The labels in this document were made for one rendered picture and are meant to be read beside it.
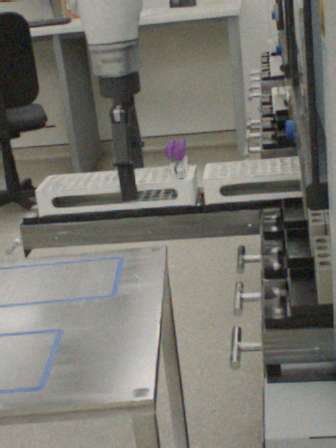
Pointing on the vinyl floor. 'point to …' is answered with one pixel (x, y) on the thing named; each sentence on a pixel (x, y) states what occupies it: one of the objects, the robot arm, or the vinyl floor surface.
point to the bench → (66, 53)
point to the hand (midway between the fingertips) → (133, 180)
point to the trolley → (90, 340)
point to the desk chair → (17, 101)
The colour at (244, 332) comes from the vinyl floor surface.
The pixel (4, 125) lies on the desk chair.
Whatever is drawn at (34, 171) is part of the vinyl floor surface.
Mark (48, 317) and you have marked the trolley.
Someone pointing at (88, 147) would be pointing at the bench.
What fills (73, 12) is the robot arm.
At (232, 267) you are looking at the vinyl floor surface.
